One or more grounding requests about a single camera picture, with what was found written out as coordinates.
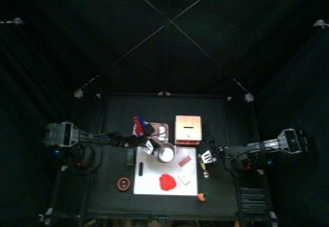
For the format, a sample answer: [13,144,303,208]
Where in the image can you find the red and white packet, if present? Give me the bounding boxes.
[131,115,148,137]

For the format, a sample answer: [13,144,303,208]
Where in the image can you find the small pink-red block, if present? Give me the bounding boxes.
[177,155,192,167]

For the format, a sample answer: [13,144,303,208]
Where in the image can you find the small white block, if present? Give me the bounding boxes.
[176,172,191,186]

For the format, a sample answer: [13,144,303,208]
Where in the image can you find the orange and green toy vegetable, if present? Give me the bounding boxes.
[196,191,212,202]

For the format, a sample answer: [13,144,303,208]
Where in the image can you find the white text label sticker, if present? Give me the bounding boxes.
[239,186,268,214]

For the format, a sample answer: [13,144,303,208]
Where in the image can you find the thin diagonal cord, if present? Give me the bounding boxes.
[78,0,227,92]
[118,0,250,94]

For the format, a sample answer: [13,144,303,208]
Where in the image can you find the red flat toy food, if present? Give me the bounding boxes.
[157,173,179,192]

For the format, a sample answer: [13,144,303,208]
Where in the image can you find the dark rectangular block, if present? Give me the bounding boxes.
[125,148,136,167]

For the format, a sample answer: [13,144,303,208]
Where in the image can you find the pink framed tray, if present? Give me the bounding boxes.
[148,121,171,143]

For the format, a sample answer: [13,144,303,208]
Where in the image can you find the metal spoon yellow-green handle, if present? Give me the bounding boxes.
[196,153,212,180]

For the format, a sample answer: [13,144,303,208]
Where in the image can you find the white cutting board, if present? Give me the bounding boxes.
[132,145,199,196]

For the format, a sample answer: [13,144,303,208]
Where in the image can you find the silver metal bowl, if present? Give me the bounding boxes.
[153,141,177,165]

